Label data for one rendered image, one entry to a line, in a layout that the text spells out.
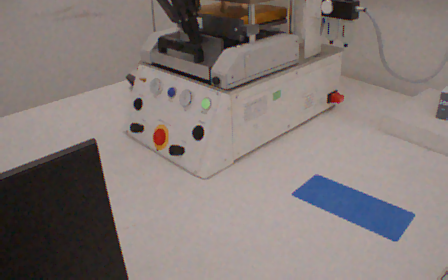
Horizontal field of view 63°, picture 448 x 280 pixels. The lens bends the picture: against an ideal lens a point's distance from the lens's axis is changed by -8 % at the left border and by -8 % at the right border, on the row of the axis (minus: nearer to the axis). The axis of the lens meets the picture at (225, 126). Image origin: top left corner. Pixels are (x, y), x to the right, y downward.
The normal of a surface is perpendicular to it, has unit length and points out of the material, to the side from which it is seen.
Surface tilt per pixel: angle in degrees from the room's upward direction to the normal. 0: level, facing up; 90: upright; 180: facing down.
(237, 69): 90
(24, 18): 90
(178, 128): 65
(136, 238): 0
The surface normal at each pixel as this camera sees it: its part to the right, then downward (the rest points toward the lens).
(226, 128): 0.69, 0.30
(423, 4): -0.76, 0.31
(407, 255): -0.04, -0.90
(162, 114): -0.66, -0.07
